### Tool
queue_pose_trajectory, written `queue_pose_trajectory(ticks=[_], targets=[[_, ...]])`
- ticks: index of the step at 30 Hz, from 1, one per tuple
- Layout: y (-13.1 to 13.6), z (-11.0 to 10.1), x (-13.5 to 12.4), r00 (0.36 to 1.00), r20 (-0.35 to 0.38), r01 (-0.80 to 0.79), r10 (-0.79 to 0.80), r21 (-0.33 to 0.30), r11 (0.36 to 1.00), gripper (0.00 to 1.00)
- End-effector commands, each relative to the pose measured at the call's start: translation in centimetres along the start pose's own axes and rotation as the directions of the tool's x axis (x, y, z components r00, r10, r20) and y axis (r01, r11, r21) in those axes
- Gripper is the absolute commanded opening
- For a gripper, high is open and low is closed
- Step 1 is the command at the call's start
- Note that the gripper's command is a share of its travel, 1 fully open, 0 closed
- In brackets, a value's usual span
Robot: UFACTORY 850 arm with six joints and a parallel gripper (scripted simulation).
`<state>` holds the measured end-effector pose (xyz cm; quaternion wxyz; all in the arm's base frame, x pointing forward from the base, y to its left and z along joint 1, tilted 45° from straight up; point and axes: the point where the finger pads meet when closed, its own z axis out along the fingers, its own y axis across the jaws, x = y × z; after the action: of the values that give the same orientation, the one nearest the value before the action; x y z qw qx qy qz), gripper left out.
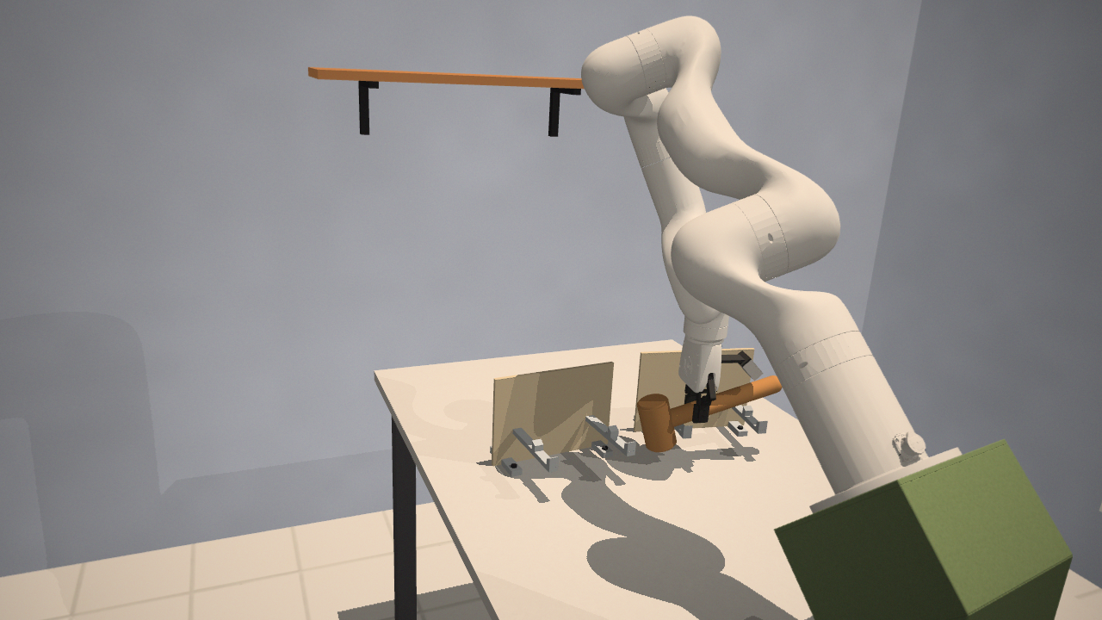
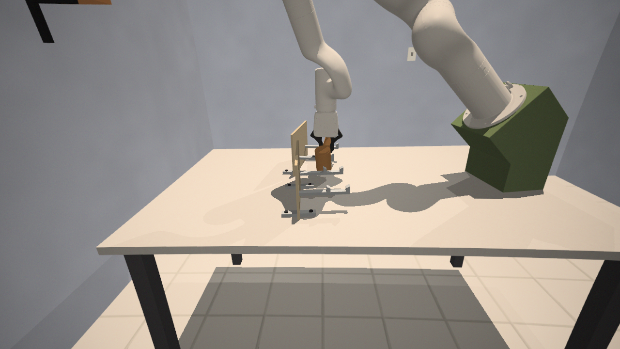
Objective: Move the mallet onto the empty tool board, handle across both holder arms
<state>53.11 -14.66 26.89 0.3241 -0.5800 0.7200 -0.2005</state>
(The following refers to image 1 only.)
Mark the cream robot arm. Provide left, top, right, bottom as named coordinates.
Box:
left=581, top=17, right=962, bottom=513

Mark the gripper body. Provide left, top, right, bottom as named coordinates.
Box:
left=678, top=334, right=724, bottom=393

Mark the brown wooden mallet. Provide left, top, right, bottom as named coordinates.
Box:
left=637, top=376, right=782, bottom=452

